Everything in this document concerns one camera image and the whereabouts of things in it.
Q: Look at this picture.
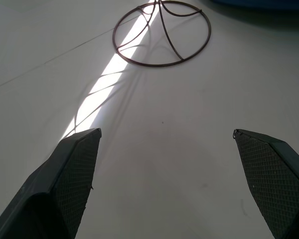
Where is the blue object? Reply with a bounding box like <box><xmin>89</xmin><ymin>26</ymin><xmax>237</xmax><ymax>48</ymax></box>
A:
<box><xmin>206</xmin><ymin>0</ymin><xmax>299</xmax><ymax>11</ymax></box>

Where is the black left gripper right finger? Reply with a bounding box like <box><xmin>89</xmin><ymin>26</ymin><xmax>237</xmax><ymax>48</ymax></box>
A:
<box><xmin>233</xmin><ymin>128</ymin><xmax>299</xmax><ymax>239</ymax></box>

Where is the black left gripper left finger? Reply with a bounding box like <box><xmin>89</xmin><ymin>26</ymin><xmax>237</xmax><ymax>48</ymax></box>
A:
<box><xmin>0</xmin><ymin>127</ymin><xmax>102</xmax><ymax>239</ymax></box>

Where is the dark metal wire ring stand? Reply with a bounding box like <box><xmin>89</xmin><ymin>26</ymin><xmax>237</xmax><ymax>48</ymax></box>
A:
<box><xmin>112</xmin><ymin>0</ymin><xmax>212</xmax><ymax>68</ymax></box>

